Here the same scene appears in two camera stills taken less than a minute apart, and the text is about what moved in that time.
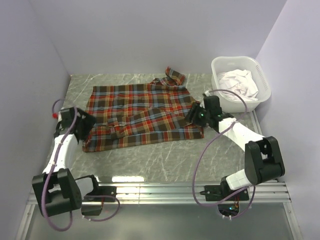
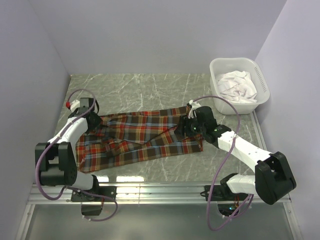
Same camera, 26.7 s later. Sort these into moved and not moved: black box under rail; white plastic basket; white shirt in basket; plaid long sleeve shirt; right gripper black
Moved: plaid long sleeve shirt; right gripper black
Not moved: white shirt in basket; black box under rail; white plastic basket
